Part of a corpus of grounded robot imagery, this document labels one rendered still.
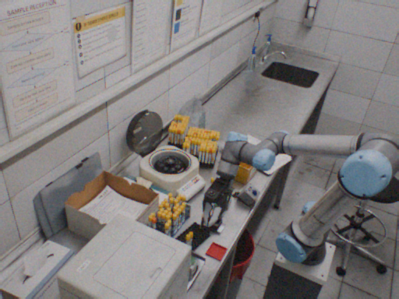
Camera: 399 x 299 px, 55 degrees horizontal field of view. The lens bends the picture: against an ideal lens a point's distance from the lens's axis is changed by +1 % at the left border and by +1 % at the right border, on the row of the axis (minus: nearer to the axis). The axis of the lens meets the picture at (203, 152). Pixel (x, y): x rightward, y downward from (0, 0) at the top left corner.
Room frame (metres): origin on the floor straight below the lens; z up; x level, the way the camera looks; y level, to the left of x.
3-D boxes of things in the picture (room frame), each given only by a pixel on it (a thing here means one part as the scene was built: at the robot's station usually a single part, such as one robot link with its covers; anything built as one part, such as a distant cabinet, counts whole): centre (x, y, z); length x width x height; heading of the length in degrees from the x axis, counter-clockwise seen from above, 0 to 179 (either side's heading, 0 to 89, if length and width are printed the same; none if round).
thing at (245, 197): (1.34, -0.22, 0.92); 0.13 x 0.07 x 0.08; 67
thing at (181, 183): (1.41, 0.14, 0.94); 0.30 x 0.24 x 0.12; 58
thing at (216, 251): (1.01, -0.10, 0.88); 0.07 x 0.07 x 0.01; 67
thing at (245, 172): (1.53, -0.20, 0.93); 0.13 x 0.13 x 0.10; 63
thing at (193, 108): (1.94, 0.10, 0.97); 0.26 x 0.17 x 0.19; 173
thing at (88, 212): (1.10, 0.33, 0.95); 0.29 x 0.25 x 0.15; 67
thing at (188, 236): (1.04, 0.02, 0.93); 0.17 x 0.09 x 0.11; 146
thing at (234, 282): (1.46, -0.16, 0.22); 0.38 x 0.37 x 0.44; 157
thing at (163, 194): (1.26, 0.24, 0.92); 0.24 x 0.12 x 0.10; 67
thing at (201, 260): (0.85, 0.02, 0.92); 0.21 x 0.07 x 0.05; 157
